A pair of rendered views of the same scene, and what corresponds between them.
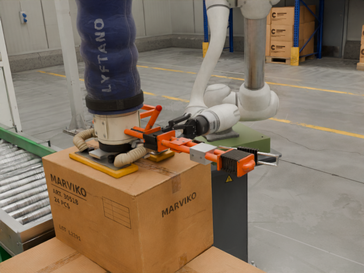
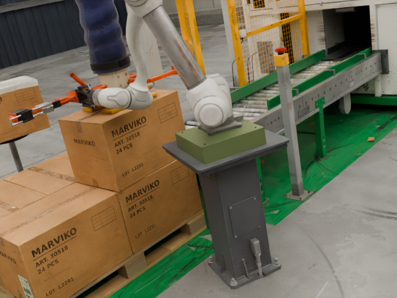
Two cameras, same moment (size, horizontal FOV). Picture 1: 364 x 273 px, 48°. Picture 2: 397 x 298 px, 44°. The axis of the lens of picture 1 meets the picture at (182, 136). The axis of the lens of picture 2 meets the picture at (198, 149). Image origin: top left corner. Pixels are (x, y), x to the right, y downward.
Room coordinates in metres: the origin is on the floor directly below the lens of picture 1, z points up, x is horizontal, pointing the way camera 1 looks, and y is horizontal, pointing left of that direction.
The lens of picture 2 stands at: (2.01, -2.59, 1.59)
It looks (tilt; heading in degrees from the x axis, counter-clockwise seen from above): 20 degrees down; 91
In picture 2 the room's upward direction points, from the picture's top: 11 degrees counter-clockwise
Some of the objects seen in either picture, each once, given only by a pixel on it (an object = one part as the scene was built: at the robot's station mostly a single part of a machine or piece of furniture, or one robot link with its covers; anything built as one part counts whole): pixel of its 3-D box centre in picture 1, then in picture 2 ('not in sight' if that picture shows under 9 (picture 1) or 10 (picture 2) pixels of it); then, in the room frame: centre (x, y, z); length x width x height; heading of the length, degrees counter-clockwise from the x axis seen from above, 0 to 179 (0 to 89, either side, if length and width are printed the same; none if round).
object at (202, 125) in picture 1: (193, 128); (93, 96); (1.48, -0.04, 1.08); 0.09 x 0.07 x 0.08; 134
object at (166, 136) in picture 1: (159, 138); (78, 94); (1.38, 0.08, 1.08); 0.10 x 0.08 x 0.06; 134
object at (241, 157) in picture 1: (235, 162); (20, 115); (1.12, -0.16, 1.07); 0.08 x 0.07 x 0.05; 44
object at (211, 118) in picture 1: (206, 123); (101, 97); (1.53, -0.10, 1.08); 0.09 x 0.06 x 0.09; 44
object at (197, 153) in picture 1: (203, 153); (45, 108); (1.23, -0.07, 1.07); 0.07 x 0.07 x 0.04; 44
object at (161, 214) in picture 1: (128, 200); (126, 136); (1.56, 0.25, 0.74); 0.60 x 0.40 x 0.40; 47
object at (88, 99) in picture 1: (115, 98); (110, 62); (1.56, 0.25, 1.19); 0.23 x 0.23 x 0.04
